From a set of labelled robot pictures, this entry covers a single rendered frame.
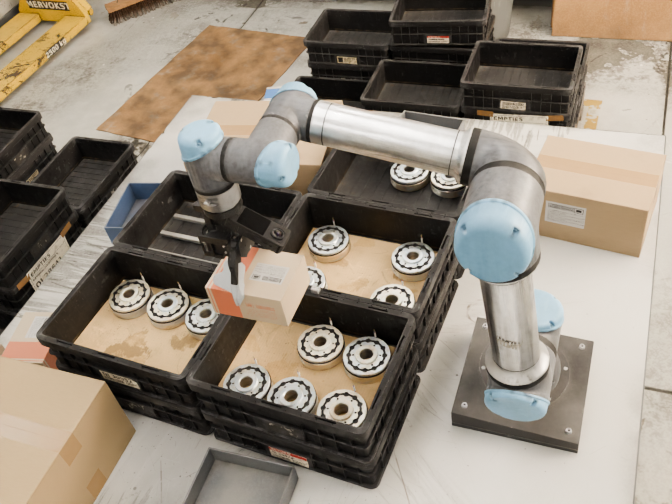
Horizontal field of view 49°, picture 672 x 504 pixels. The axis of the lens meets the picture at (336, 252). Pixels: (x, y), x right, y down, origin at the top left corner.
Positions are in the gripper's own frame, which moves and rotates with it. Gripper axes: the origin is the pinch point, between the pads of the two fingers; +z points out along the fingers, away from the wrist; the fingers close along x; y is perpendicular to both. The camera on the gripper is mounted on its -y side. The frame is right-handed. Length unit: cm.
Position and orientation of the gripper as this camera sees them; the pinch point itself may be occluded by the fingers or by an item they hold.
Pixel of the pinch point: (257, 278)
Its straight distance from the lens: 145.1
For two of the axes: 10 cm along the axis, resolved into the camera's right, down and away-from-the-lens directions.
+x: -3.3, 7.0, -6.3
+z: 1.5, 7.0, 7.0
